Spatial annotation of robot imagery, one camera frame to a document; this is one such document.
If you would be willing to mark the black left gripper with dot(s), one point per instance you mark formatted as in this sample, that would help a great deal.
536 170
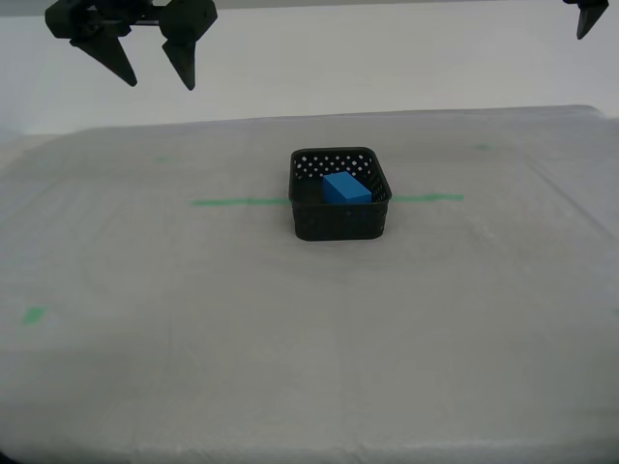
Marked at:
130 14

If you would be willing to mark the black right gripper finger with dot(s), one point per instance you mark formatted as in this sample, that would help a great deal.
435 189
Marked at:
591 14

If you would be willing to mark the blue rectangular block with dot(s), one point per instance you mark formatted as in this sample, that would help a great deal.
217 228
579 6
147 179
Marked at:
345 188

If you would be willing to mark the black perforated plastic basket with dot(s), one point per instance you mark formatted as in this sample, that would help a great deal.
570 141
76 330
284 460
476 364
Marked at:
338 220

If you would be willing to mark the long green tape strip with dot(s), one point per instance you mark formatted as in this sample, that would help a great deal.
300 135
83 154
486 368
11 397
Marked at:
227 201

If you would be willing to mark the small green tape mark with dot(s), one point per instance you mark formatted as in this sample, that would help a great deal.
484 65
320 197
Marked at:
34 315

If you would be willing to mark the white tablecloth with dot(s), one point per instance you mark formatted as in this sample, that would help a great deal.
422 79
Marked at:
309 338

